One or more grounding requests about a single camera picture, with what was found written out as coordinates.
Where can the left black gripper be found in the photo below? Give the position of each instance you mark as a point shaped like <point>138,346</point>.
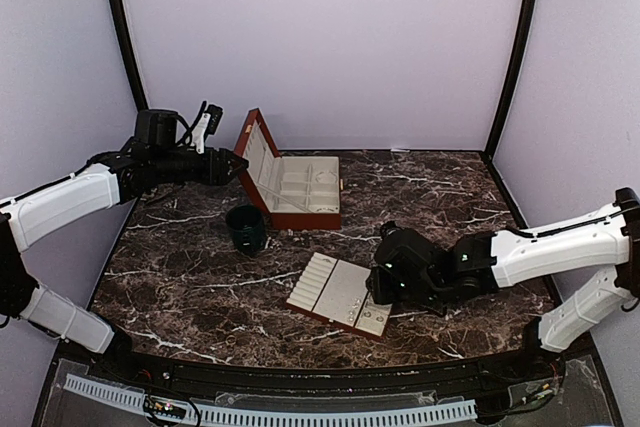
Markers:
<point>222,159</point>

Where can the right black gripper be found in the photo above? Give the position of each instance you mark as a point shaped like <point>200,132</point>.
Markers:
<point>381,290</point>

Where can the red jewelry tray cream insert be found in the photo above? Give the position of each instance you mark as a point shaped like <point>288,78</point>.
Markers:
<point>326,290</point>

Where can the dark green cup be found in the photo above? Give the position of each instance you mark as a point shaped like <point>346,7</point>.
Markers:
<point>247,229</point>

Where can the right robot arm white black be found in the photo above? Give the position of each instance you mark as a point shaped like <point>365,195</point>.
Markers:
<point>409,267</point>

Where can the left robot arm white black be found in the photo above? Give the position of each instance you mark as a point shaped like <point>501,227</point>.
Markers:
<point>156,154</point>

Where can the red wooden jewelry box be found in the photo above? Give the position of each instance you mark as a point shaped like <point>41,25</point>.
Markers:
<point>299,192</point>

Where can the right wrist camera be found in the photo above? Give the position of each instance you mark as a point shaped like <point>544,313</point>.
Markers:
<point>391,232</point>

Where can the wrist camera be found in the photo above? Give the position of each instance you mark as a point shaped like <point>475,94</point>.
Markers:
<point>207,122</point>
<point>391,232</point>

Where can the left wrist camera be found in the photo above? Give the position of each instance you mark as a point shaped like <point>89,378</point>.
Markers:
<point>207,122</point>

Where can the white slotted cable duct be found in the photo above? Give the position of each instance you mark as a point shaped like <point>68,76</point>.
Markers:
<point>251,410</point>

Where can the black front table rail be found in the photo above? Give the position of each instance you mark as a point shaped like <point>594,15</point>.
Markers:
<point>321,360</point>

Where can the left black frame post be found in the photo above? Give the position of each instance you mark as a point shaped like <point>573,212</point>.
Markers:
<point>128,55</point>

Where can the black frame post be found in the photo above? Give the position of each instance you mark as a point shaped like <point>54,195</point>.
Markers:
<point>128,55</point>
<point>516,59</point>

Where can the right black frame post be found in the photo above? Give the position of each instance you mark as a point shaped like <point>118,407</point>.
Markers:
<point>516,59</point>

